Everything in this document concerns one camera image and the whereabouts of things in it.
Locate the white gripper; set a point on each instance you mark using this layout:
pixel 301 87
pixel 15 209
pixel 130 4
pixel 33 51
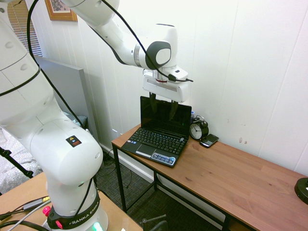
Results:
pixel 168 90

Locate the black laptop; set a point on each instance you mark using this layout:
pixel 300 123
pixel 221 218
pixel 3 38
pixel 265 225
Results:
pixel 156 142

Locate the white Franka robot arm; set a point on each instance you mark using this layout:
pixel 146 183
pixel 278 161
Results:
pixel 72 156

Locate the black alarm clock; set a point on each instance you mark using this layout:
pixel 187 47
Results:
pixel 196 131

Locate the black keypad phone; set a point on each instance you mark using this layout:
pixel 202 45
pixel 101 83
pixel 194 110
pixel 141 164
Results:
pixel 209 140

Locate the grey flat panel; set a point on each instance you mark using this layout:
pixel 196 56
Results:
pixel 69 81

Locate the wooden framed picture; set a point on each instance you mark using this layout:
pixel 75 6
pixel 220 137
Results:
pixel 60 14

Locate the black tripod stand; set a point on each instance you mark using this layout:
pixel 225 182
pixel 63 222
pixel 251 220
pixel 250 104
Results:
pixel 16 163

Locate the black desk lamp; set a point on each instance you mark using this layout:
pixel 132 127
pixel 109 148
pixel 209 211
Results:
pixel 302 190

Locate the white patterned bed cover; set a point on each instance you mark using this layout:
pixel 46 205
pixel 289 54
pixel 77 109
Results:
pixel 14 173

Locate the light wooden robot table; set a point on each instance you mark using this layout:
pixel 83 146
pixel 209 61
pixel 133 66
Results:
pixel 21 192

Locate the window blinds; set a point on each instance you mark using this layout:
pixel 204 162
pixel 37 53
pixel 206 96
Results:
pixel 20 21

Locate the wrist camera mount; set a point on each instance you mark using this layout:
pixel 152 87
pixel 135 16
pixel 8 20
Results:
pixel 179 73

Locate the wooden desk black frame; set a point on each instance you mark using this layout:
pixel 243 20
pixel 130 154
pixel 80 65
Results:
pixel 228 173

